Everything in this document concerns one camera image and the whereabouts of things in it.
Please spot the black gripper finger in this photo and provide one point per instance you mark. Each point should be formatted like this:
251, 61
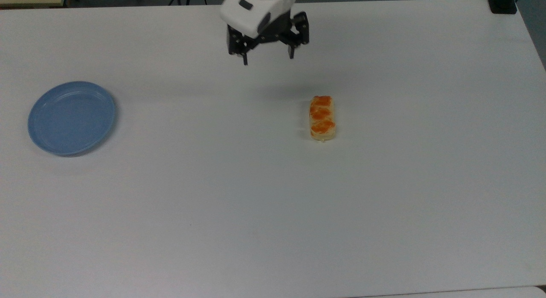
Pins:
238, 42
300, 31

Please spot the blue round plate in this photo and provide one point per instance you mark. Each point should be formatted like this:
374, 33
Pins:
70, 118

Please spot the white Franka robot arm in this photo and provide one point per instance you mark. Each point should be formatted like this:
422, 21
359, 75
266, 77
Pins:
256, 7

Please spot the bread with orange topping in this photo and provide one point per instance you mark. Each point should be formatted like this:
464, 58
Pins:
322, 118

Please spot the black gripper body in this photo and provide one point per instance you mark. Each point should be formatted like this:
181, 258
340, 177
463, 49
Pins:
277, 31

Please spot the black table clamp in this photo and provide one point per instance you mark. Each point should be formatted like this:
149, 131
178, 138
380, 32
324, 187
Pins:
502, 3

